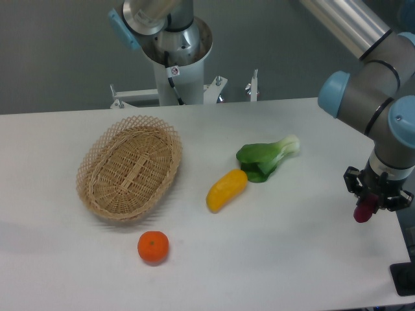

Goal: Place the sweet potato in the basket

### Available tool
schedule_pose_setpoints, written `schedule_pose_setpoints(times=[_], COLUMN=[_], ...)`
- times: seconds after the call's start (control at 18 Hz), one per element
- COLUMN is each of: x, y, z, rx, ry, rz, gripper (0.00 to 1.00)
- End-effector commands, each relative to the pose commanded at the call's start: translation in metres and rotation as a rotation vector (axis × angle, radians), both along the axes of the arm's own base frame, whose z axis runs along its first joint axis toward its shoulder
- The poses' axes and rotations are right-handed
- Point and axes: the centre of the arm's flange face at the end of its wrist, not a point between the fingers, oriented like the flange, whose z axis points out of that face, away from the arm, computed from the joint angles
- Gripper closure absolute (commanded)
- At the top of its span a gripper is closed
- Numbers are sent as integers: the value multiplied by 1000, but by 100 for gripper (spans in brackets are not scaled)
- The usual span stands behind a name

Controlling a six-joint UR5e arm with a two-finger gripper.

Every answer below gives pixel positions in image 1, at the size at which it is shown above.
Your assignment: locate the green bok choy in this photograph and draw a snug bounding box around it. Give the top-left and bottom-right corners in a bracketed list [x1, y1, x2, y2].
[236, 135, 300, 183]

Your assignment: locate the black device at table edge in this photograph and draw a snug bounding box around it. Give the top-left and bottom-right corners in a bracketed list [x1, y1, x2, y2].
[390, 262, 414, 297]

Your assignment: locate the woven wicker oval basket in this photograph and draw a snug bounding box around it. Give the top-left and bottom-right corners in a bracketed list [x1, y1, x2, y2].
[76, 115, 182, 222]

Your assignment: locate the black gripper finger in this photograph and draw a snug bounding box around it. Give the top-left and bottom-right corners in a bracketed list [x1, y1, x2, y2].
[377, 190, 414, 212]
[343, 167, 366, 201]

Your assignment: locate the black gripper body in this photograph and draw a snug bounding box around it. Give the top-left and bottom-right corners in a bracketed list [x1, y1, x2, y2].
[359, 166, 403, 205]

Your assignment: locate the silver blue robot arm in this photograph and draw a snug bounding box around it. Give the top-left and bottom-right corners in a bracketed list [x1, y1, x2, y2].
[108, 1, 414, 213]

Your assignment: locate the orange mandarin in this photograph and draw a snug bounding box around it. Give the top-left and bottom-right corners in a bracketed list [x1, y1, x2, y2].
[137, 231, 169, 263]

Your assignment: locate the black cable on pedestal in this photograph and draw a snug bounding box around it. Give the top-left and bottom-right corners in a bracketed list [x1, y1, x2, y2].
[163, 51, 185, 106]

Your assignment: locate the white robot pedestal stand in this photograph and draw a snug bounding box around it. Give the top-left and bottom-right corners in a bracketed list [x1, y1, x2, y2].
[109, 16, 261, 109]

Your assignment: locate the purple red sweet potato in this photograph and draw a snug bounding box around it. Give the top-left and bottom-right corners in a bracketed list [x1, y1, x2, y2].
[353, 194, 378, 223]

